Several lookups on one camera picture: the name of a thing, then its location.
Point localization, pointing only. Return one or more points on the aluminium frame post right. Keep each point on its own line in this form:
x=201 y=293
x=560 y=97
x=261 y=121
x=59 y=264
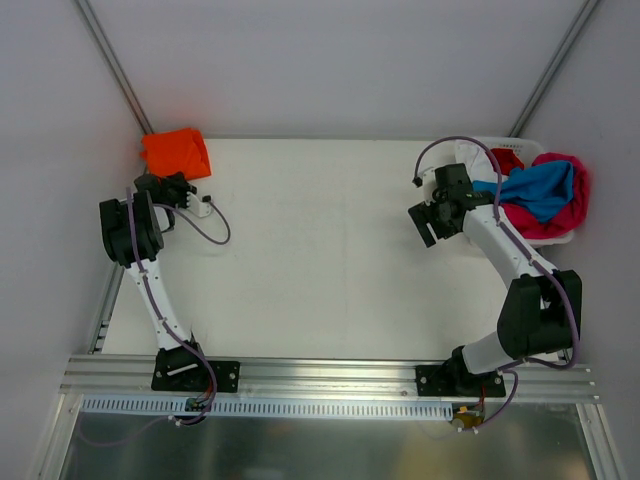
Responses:
x=568 y=42

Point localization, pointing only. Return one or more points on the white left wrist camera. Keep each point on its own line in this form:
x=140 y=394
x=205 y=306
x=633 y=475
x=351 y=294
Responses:
x=201 y=207

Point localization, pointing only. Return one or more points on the orange t shirt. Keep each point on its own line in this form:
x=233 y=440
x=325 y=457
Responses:
x=183 y=150

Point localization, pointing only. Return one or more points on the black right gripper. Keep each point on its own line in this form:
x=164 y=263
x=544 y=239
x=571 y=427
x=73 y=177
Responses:
x=425 y=220

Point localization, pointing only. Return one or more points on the white t shirt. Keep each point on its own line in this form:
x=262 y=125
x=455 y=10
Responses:
x=475 y=160

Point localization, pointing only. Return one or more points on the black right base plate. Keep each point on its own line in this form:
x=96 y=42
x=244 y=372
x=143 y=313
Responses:
x=441 y=381

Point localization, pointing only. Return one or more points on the aluminium frame post left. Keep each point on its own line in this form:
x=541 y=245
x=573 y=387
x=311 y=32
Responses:
x=110 y=58

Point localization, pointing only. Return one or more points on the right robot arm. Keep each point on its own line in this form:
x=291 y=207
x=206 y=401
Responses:
x=541 y=312

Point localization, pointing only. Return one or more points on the red t shirt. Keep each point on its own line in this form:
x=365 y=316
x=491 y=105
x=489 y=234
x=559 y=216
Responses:
x=507 y=160

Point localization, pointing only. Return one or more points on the white slotted cable duct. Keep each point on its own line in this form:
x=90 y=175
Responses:
x=271 y=408

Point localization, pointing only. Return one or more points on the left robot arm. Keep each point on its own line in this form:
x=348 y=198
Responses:
x=132 y=234

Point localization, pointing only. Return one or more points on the blue t shirt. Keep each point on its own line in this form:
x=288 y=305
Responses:
x=543 y=190

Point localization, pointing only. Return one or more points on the aluminium frame post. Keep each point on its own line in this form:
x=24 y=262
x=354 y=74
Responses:
x=568 y=42
x=110 y=58

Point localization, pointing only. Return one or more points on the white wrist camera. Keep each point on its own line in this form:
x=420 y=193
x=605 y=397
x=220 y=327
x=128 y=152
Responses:
x=426 y=183
x=201 y=207

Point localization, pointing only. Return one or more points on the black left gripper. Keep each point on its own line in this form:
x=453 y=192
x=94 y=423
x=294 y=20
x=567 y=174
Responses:
x=176 y=185

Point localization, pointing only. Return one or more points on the magenta pink t shirt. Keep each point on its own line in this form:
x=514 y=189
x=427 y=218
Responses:
x=569 y=218

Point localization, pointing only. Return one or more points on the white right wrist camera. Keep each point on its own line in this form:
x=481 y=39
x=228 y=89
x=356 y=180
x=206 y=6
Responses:
x=426 y=183

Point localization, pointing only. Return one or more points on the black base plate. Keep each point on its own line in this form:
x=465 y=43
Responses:
x=441 y=381
x=189 y=375

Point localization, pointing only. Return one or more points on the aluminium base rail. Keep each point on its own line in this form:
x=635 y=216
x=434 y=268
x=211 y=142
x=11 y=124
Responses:
x=321 y=379

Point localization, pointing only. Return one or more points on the white plastic laundry basket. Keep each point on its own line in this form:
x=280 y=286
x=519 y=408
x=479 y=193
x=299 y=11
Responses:
x=527 y=151

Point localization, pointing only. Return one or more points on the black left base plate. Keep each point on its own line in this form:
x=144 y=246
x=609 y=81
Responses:
x=189 y=375

